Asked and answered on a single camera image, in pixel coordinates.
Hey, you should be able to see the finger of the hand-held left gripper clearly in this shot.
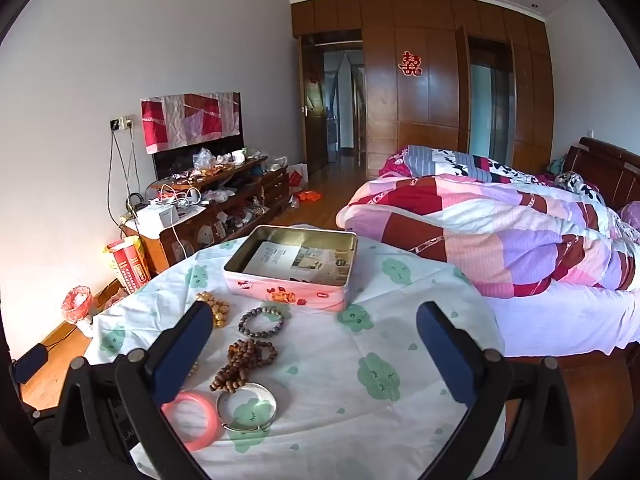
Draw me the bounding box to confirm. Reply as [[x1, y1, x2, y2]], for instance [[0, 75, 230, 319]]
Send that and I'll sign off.
[[11, 343, 51, 387]]

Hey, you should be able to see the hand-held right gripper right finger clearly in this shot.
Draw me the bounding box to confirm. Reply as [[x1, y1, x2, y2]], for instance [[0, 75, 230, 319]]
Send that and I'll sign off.
[[416, 301, 593, 480]]

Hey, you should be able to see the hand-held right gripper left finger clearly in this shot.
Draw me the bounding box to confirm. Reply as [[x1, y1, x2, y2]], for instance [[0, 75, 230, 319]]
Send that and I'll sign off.
[[50, 301, 216, 480]]

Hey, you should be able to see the brown wooden bead bracelet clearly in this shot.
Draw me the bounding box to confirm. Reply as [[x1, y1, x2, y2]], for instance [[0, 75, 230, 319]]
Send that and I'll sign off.
[[210, 339, 279, 393]]

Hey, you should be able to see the gold bead bracelet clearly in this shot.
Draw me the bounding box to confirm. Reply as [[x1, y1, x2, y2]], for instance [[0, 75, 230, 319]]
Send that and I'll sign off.
[[196, 291, 231, 328]]

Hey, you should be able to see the grey bead bracelet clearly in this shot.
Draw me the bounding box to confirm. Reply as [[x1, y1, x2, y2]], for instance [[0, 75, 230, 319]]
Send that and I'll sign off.
[[238, 305, 285, 339]]

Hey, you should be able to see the pink bangle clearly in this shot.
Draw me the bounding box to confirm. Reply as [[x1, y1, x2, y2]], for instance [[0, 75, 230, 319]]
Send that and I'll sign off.
[[161, 392, 217, 452]]

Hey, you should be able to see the silver bangle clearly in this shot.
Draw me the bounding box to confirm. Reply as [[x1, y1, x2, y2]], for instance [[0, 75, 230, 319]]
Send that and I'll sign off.
[[216, 382, 278, 432]]

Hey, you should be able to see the pink tin box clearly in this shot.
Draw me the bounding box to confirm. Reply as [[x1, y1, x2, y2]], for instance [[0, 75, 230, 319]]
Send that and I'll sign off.
[[223, 225, 359, 312]]

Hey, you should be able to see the pink trash bin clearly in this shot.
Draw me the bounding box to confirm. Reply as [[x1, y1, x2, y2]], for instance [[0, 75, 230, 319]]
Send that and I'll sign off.
[[62, 286, 95, 336]]

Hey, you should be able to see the red yellow bag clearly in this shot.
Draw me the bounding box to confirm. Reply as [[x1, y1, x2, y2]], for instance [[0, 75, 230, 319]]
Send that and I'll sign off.
[[104, 235, 152, 295]]

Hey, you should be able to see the bed with white sheet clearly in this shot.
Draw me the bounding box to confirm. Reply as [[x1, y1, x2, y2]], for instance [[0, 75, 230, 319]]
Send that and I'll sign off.
[[470, 280, 640, 376]]

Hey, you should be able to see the pink purple patchwork quilt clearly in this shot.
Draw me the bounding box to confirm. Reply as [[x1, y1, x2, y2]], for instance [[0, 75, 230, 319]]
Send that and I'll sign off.
[[336, 172, 640, 298]]

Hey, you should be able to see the white box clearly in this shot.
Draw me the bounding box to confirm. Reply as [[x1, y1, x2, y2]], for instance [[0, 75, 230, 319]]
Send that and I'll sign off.
[[136, 205, 180, 233]]

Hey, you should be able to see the printed paper sheet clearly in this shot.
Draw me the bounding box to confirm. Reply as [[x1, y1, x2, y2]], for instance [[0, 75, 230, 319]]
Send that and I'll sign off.
[[245, 241, 351, 283]]

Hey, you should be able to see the wooden television cabinet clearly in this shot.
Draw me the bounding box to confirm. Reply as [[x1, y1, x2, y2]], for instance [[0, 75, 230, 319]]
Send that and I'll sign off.
[[122, 155, 291, 276]]

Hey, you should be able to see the quilt with cow print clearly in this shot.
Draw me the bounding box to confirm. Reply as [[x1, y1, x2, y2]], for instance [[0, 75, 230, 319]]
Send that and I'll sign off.
[[378, 145, 556, 186]]

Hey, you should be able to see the black television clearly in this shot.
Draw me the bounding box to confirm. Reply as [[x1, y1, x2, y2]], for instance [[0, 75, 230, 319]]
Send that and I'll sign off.
[[152, 92, 244, 181]]

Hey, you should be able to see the white red shopping bag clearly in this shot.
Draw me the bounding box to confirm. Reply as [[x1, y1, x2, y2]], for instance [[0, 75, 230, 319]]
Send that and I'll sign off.
[[287, 162, 310, 193]]

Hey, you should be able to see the black white patterned pillow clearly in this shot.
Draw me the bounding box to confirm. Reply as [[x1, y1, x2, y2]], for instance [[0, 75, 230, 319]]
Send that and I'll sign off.
[[554, 172, 606, 206]]

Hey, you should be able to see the red pink patchwork cloth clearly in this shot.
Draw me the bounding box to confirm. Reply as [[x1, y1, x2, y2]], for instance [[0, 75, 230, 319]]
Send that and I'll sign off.
[[140, 91, 241, 155]]

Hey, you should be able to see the dark wooden headboard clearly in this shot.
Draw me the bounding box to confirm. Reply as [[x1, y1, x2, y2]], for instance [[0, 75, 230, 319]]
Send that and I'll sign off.
[[562, 136, 640, 211]]

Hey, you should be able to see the wooden wardrobe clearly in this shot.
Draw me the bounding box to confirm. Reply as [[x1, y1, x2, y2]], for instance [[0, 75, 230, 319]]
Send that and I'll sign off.
[[291, 0, 555, 178]]

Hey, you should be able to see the wooden door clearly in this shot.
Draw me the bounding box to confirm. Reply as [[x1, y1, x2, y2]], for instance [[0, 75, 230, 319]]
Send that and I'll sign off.
[[299, 35, 326, 171]]

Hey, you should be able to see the red paper decoration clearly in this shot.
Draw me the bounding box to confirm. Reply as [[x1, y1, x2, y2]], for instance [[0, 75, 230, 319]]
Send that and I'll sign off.
[[397, 51, 425, 77]]

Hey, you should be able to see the white cable bundle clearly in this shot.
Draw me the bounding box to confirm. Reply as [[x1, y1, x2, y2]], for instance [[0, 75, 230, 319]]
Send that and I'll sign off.
[[150, 185, 206, 208]]

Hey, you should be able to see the black cable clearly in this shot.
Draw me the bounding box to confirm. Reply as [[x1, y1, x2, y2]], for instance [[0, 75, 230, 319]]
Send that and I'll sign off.
[[106, 130, 126, 221], [126, 130, 145, 211]]

